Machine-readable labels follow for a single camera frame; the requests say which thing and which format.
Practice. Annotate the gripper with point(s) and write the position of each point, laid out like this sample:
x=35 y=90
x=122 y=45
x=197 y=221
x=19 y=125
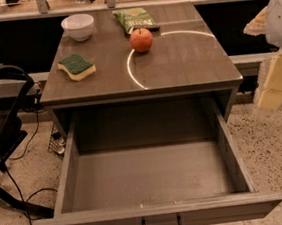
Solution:
x=279 y=22

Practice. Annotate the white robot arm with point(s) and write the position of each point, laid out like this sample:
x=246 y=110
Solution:
x=269 y=23

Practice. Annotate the open grey top drawer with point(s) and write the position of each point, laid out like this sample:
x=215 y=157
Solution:
x=123 y=164

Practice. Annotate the grey wooden cabinet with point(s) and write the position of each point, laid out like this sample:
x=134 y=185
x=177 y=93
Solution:
x=184 y=58

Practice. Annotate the red apple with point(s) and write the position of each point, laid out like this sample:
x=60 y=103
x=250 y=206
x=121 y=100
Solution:
x=141 y=40

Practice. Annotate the green chip bag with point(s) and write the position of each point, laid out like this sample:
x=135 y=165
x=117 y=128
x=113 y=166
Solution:
x=133 y=18

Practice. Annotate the green yellow sponge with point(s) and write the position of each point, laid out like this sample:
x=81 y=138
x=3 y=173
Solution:
x=76 y=67

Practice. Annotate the white bowl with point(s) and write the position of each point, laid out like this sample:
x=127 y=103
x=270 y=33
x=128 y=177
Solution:
x=78 y=27

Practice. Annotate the wire mesh basket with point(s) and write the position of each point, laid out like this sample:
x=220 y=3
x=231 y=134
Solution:
x=57 y=143

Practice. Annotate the black cart frame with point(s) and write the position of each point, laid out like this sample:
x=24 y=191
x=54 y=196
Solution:
x=11 y=136

